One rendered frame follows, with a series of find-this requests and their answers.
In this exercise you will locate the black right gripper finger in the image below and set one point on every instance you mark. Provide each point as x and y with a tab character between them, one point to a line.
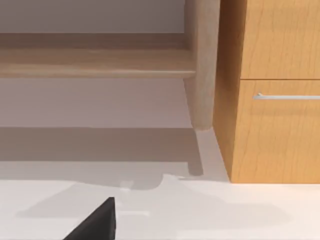
100	222

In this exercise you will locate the wooden cupboard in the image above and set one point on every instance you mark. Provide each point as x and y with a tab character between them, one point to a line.
225	100

